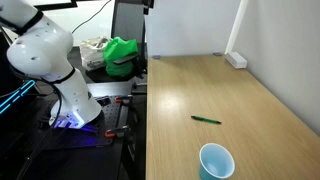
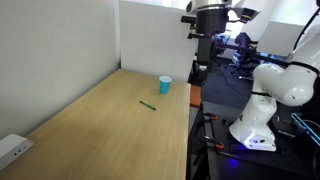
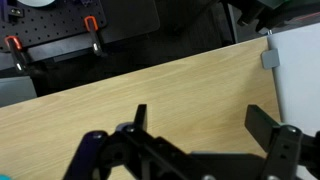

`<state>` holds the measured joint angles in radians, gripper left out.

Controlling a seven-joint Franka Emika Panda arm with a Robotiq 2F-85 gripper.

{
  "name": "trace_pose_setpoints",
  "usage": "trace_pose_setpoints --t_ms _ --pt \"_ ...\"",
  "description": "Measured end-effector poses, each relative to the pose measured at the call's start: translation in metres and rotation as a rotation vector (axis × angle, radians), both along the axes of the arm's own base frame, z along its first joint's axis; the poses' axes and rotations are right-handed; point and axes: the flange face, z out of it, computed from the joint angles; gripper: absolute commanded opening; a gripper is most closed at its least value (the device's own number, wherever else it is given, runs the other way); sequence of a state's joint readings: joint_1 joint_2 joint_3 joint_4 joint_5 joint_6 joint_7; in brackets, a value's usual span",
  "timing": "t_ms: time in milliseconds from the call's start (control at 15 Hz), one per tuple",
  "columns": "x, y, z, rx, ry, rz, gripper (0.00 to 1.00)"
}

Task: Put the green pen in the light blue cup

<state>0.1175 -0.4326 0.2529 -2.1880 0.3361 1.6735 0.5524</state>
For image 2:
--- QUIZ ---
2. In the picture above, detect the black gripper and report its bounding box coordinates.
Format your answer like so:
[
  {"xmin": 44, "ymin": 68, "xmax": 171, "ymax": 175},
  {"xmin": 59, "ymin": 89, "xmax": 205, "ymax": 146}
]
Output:
[{"xmin": 196, "ymin": 8, "xmax": 230, "ymax": 73}]

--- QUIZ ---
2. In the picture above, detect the green pen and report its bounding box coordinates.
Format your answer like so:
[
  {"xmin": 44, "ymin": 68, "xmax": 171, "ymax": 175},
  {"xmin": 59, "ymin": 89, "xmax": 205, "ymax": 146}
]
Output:
[{"xmin": 138, "ymin": 100, "xmax": 157, "ymax": 112}]

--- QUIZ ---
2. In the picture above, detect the light blue cup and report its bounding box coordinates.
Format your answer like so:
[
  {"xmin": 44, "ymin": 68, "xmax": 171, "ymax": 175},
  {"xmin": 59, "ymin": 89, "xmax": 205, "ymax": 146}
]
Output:
[{"xmin": 158, "ymin": 75, "xmax": 173, "ymax": 95}]

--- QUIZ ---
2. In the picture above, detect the orange padded block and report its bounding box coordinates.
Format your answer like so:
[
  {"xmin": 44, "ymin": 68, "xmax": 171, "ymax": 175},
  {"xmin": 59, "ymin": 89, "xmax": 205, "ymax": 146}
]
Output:
[{"xmin": 189, "ymin": 84, "xmax": 203, "ymax": 108}]

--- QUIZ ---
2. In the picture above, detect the black office chair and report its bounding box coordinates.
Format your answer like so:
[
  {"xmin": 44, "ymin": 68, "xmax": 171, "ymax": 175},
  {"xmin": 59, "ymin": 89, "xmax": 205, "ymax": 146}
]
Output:
[{"xmin": 225, "ymin": 31, "xmax": 259, "ymax": 76}]

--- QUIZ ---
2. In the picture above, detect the black metal bar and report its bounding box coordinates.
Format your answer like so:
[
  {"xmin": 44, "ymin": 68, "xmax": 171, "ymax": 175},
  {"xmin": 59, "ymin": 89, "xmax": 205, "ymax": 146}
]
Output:
[{"xmin": 213, "ymin": 34, "xmax": 294, "ymax": 66}]

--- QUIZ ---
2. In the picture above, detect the white partition board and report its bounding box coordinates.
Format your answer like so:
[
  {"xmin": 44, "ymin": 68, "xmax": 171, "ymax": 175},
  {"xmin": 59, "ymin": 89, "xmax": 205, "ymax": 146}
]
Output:
[{"xmin": 119, "ymin": 0, "xmax": 198, "ymax": 84}]

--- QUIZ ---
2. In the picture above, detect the orange black bar clamp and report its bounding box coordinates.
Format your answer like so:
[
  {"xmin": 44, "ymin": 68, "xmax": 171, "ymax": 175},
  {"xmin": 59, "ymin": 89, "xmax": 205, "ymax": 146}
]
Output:
[
  {"xmin": 203, "ymin": 112, "xmax": 219, "ymax": 122},
  {"xmin": 204, "ymin": 134, "xmax": 225, "ymax": 150}
]

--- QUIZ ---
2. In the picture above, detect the white cabinet box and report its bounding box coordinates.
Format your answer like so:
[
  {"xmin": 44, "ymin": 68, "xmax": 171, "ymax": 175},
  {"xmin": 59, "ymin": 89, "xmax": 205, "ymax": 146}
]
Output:
[{"xmin": 256, "ymin": 21, "xmax": 316, "ymax": 58}]

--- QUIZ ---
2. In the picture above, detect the cyan glowing light strip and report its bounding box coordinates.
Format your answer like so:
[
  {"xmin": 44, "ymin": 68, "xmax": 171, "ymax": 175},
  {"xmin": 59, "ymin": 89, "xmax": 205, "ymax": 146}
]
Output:
[{"xmin": 290, "ymin": 112, "xmax": 320, "ymax": 147}]

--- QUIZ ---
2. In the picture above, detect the white rectangular device box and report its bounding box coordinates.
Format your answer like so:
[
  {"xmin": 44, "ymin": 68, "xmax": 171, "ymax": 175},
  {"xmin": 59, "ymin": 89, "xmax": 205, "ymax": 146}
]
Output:
[{"xmin": 0, "ymin": 133, "xmax": 35, "ymax": 172}]

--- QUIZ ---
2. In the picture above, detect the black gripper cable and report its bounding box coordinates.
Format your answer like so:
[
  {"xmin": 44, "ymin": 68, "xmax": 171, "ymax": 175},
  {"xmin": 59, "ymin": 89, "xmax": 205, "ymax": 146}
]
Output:
[{"xmin": 292, "ymin": 5, "xmax": 320, "ymax": 56}]

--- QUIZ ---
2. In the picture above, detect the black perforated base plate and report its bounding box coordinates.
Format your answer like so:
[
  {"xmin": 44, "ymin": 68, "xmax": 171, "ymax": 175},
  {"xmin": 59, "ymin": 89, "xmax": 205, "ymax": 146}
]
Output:
[{"xmin": 206, "ymin": 109, "xmax": 320, "ymax": 180}]

